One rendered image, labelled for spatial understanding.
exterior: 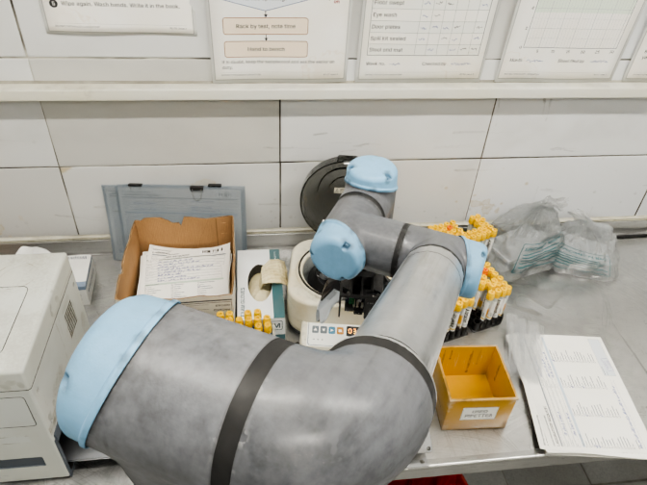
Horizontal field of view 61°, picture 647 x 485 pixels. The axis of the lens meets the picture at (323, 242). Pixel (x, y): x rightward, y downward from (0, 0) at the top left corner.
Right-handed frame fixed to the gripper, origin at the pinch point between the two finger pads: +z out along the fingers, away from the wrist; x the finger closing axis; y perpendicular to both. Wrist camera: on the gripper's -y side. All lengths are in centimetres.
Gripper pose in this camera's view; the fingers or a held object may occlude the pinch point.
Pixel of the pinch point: (357, 321)
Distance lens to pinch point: 104.0
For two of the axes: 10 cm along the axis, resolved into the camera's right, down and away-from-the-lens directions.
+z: -0.2, 7.7, 6.4
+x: 9.9, 0.8, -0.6
